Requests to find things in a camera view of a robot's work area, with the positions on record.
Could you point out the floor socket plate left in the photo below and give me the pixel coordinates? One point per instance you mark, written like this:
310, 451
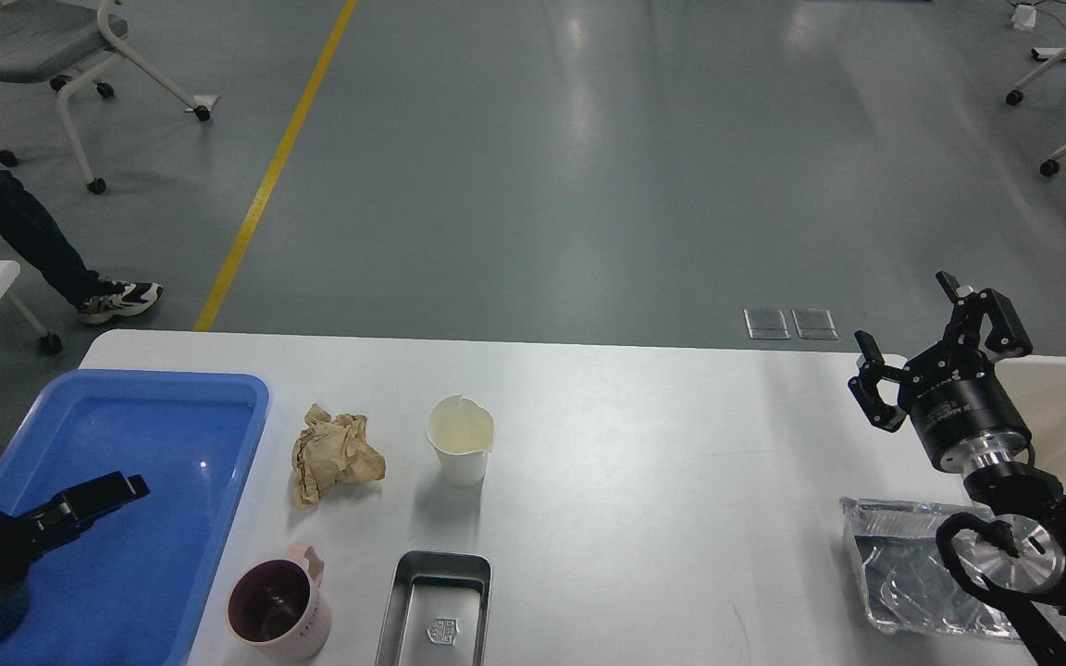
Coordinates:
766, 324

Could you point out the blue plastic tray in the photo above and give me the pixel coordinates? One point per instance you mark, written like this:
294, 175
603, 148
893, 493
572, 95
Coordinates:
132, 589

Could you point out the white power adapter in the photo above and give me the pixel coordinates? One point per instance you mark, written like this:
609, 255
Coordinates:
1023, 17

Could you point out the white paper cup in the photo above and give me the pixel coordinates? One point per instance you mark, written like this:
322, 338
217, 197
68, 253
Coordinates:
462, 433

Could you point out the aluminium foil container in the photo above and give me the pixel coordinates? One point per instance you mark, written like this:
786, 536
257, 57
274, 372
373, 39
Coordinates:
904, 586

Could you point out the stainless steel rectangular tray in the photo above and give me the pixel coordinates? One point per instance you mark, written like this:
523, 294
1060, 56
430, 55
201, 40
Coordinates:
437, 611

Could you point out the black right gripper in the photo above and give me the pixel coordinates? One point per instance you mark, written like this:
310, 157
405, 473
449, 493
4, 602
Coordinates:
951, 394

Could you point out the crumpled brown paper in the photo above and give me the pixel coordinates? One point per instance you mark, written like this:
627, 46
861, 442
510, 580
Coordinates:
332, 449

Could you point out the grey office chair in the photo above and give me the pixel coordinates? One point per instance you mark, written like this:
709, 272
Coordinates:
74, 46

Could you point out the person in beige hoodie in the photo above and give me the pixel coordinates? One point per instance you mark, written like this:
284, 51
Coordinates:
33, 234

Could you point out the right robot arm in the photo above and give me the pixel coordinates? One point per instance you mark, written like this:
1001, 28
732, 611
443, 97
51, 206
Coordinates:
1016, 487

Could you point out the pink HOME mug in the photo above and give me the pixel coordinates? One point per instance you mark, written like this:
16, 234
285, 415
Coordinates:
277, 606

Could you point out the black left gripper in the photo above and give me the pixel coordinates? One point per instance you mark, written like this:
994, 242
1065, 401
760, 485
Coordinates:
62, 519

